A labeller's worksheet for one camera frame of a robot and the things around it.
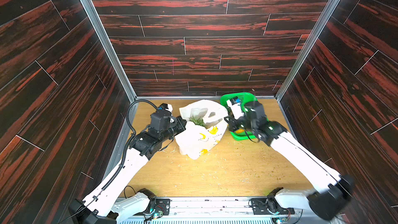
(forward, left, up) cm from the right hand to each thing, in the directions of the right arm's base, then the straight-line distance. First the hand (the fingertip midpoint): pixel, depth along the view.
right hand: (228, 115), depth 77 cm
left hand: (-6, +19, +3) cm, 20 cm away
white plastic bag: (-10, +16, -9) cm, 20 cm away
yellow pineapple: (-2, +15, -3) cm, 16 cm away
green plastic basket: (+34, -18, -21) cm, 44 cm away
